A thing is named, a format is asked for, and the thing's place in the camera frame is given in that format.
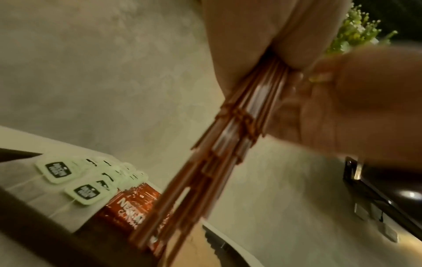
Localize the hanging green plant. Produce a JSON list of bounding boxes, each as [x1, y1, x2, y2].
[[324, 2, 399, 57]]

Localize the person's right hand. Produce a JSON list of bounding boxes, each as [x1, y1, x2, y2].
[[263, 44, 422, 169]]

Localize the person's left hand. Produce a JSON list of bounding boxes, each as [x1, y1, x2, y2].
[[200, 0, 353, 102]]

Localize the neat rows of tea bags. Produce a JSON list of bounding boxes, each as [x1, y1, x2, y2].
[[0, 154, 150, 233]]

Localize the black box appliance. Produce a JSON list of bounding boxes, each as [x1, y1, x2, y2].
[[342, 156, 422, 243]]

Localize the brown plastic tray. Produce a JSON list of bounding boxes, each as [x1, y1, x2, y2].
[[0, 148, 261, 267]]

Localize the row of red Nescafe sachets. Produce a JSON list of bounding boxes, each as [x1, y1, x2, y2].
[[94, 182, 177, 259]]

